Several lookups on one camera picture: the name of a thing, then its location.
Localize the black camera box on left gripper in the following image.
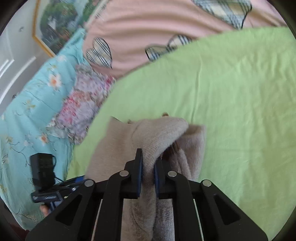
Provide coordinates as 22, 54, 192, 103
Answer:
30, 153, 55, 192

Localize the gold framed landscape painting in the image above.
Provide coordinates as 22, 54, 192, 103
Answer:
32, 0, 108, 57

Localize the purple pink floral pillow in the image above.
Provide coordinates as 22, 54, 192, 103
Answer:
47, 64, 116, 145

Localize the pink quilt with plaid hearts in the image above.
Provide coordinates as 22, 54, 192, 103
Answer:
83, 0, 285, 78

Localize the teal floral blanket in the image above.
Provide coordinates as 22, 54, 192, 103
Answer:
1, 28, 86, 230

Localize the light green bed sheet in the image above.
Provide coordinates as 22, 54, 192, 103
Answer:
68, 27, 295, 240

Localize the left hand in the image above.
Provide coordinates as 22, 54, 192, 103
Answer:
40, 204, 51, 217

